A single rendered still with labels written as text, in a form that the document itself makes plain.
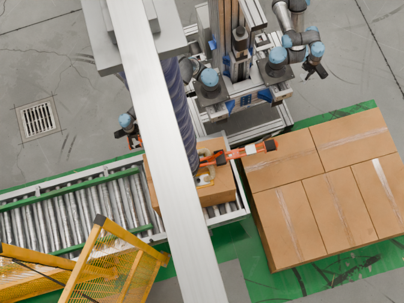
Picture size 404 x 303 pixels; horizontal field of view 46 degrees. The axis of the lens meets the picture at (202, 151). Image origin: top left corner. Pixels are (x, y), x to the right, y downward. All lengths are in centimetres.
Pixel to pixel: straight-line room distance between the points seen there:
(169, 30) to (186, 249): 73
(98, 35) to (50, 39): 362
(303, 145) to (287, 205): 50
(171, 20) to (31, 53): 372
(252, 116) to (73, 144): 170
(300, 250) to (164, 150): 260
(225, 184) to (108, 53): 196
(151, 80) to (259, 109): 307
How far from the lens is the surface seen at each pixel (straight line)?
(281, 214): 374
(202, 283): 116
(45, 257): 283
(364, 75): 485
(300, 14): 326
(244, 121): 428
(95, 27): 163
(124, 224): 379
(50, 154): 472
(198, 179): 332
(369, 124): 406
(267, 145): 327
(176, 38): 156
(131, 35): 138
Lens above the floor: 421
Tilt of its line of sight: 72 degrees down
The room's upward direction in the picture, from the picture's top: 11 degrees counter-clockwise
